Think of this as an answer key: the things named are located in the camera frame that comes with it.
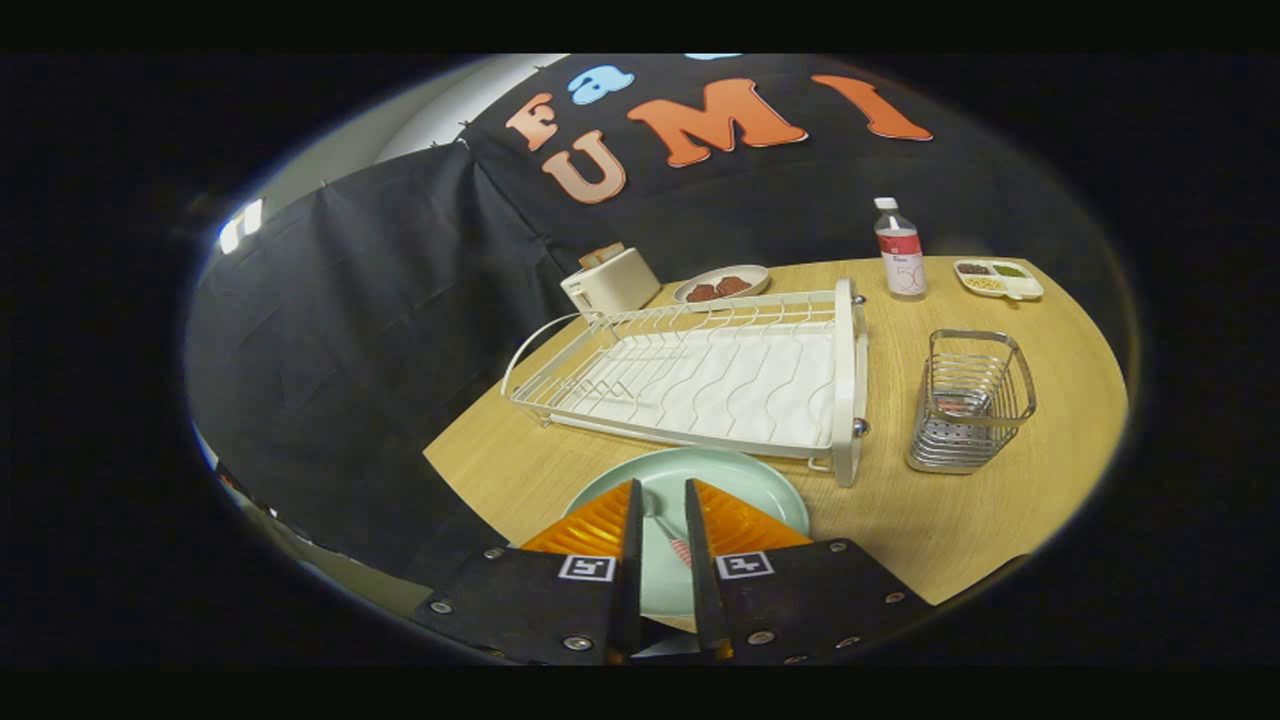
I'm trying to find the white wire dish rack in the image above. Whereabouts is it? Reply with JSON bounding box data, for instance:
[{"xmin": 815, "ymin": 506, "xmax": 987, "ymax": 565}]
[{"xmin": 500, "ymin": 278, "xmax": 871, "ymax": 489}]

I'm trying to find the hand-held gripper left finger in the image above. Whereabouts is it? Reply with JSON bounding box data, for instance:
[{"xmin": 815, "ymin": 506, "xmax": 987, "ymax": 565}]
[{"xmin": 412, "ymin": 478, "xmax": 644, "ymax": 666}]

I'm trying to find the metal wire basket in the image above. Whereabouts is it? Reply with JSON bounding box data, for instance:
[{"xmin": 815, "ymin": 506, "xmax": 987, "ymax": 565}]
[{"xmin": 906, "ymin": 329, "xmax": 1038, "ymax": 475}]

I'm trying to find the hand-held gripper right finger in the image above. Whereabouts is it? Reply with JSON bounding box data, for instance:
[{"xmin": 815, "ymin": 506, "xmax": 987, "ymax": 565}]
[{"xmin": 684, "ymin": 478, "xmax": 936, "ymax": 666}]

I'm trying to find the clear bottle with red label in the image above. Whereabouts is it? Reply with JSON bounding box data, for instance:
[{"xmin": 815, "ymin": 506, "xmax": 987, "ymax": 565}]
[{"xmin": 873, "ymin": 197, "xmax": 928, "ymax": 299}]

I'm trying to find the cream toaster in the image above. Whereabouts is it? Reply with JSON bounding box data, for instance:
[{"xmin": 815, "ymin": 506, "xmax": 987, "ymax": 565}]
[{"xmin": 560, "ymin": 242, "xmax": 663, "ymax": 319}]

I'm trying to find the white divided snack tray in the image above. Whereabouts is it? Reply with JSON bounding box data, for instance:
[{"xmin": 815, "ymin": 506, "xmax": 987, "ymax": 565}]
[{"xmin": 953, "ymin": 259, "xmax": 1044, "ymax": 301}]

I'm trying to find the light green plate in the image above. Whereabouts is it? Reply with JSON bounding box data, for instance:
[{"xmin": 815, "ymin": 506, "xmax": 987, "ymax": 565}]
[{"xmin": 565, "ymin": 446, "xmax": 811, "ymax": 621}]

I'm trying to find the ceiling light panel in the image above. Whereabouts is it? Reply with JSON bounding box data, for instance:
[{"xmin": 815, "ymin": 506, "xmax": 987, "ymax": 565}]
[{"xmin": 220, "ymin": 198, "xmax": 264, "ymax": 254}]

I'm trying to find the small plate with brown food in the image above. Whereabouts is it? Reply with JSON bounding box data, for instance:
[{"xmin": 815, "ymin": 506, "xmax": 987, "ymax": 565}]
[{"xmin": 673, "ymin": 264, "xmax": 771, "ymax": 306}]

